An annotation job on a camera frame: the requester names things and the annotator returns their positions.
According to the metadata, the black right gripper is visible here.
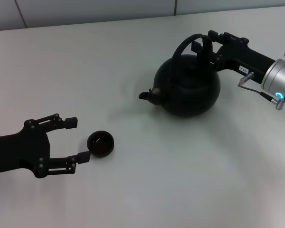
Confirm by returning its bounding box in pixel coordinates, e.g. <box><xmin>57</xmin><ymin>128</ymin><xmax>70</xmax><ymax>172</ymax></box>
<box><xmin>191</xmin><ymin>30</ymin><xmax>276</xmax><ymax>85</ymax></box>

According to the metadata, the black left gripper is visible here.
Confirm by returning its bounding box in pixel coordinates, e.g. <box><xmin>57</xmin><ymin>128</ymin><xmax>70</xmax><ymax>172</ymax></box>
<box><xmin>0</xmin><ymin>113</ymin><xmax>92</xmax><ymax>179</ymax></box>

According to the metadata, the small dark teacup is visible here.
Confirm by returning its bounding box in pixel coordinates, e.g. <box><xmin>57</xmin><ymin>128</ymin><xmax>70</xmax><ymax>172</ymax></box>
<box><xmin>86</xmin><ymin>130</ymin><xmax>115</xmax><ymax>158</ymax></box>

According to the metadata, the black round teapot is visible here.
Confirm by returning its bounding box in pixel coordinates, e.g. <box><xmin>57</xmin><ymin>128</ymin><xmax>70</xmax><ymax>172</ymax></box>
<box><xmin>138</xmin><ymin>33</ymin><xmax>221</xmax><ymax>117</ymax></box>

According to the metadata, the right gripper connector cable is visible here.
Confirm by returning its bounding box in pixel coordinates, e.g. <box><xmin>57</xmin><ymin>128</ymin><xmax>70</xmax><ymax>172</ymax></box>
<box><xmin>237</xmin><ymin>72</ymin><xmax>285</xmax><ymax>111</ymax></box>

